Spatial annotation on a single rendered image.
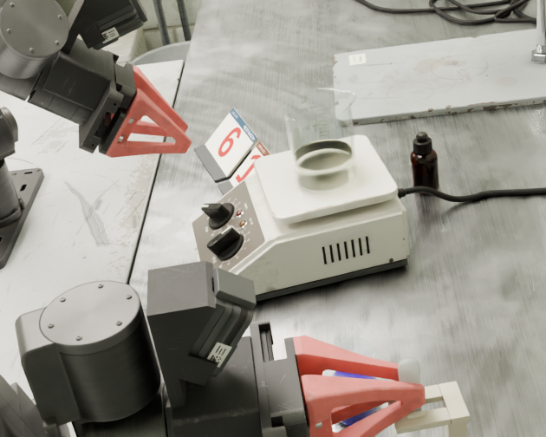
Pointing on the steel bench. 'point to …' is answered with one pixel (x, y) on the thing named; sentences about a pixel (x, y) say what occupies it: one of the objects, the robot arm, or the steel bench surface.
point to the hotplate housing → (322, 246)
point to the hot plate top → (296, 207)
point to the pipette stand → (446, 417)
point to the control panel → (250, 232)
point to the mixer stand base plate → (449, 76)
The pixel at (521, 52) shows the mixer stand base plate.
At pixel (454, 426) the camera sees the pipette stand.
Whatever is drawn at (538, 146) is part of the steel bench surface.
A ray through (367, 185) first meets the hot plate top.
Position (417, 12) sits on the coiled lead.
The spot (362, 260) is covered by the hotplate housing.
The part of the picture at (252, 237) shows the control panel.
